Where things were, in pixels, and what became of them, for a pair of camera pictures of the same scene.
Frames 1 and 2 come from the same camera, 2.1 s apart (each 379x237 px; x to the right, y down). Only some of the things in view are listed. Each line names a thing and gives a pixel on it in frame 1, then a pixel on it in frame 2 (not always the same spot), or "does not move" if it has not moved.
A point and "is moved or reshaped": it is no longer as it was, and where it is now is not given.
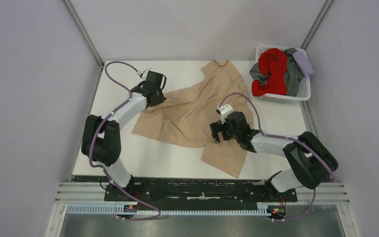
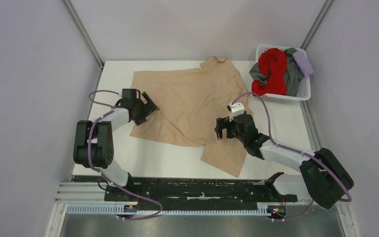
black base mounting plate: x=198 y=190 does not move
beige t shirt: x=184 y=116 is moved or reshaped
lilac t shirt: x=302 y=60 does not move
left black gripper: x=161 y=99 -> x=151 y=107
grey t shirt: x=294 y=75 does not move
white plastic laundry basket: x=304 y=94 does not move
